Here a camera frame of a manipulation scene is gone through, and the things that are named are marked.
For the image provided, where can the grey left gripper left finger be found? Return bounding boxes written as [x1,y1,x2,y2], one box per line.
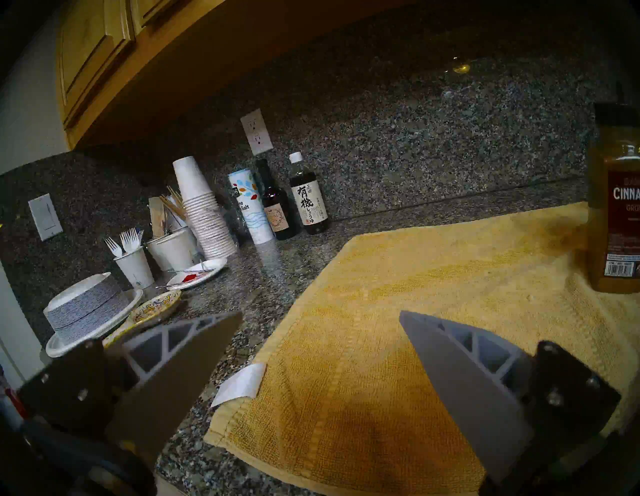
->
[16,311,243,466]

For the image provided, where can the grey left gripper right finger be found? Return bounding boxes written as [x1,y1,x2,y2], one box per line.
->
[399,310,621,489]

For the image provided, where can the ground cinnamon jar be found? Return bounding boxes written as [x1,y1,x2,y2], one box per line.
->
[586,102,640,294]

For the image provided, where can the wooden spoon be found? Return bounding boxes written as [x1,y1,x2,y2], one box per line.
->
[102,290,182,349]

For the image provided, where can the large white plate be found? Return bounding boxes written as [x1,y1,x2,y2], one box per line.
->
[46,289,144,358]

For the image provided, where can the grey stack of paper plates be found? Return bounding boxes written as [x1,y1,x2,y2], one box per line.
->
[43,272,131,345]

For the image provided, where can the small white plate red stain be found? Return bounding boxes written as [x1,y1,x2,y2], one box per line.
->
[166,257,228,291]

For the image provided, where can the white paper cup with forks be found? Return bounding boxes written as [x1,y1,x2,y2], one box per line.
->
[114,246,155,290]

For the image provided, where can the yellow terry towel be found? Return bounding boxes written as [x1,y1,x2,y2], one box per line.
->
[204,201,640,496]

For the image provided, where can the white paper cup with sticks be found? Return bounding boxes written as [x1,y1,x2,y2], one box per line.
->
[157,228,197,271]
[146,238,172,272]

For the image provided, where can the flat wooden cutlery pack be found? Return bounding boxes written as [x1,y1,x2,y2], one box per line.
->
[148,196,166,238]

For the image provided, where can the stack of white paper cups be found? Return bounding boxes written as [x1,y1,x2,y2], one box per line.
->
[172,156,238,260]

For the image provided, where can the bundle of wooden stir sticks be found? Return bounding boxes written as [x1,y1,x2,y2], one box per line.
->
[159,185,189,223]

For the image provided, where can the white salt canister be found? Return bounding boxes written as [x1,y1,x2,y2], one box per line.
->
[228,168,276,245]

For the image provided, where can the dark oil bottle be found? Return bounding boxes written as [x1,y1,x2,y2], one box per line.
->
[255,158,299,241]

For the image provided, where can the soy sauce bottle white cap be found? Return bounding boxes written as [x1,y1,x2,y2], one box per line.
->
[288,151,331,235]

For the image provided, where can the wooden upper cabinets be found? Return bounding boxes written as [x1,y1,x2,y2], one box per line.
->
[56,0,451,150]

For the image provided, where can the white light switch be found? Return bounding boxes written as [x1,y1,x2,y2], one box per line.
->
[28,193,64,241]

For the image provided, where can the white wall outlet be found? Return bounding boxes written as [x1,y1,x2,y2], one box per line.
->
[240,108,274,157]

